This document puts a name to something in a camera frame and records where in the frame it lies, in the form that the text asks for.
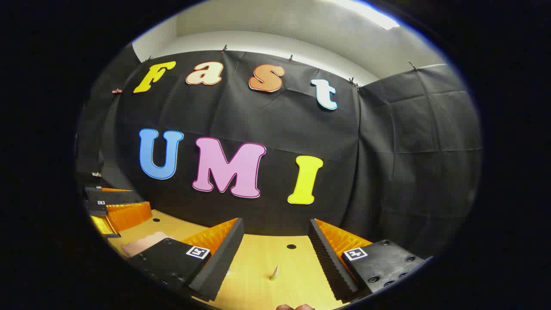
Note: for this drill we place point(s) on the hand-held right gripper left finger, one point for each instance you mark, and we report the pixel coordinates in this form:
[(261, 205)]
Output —
[(219, 267)]

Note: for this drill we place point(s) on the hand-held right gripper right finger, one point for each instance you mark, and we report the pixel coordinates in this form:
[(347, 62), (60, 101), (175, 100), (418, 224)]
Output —
[(329, 267)]

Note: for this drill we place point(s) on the pink suitcase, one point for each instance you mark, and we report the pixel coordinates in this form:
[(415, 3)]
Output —
[(144, 243)]

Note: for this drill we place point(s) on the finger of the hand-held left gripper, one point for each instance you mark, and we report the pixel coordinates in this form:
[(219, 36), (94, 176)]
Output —
[(129, 215), (116, 197)]

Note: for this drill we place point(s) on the slim pale skincare tube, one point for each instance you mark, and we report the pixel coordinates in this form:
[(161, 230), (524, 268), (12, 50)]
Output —
[(274, 274)]

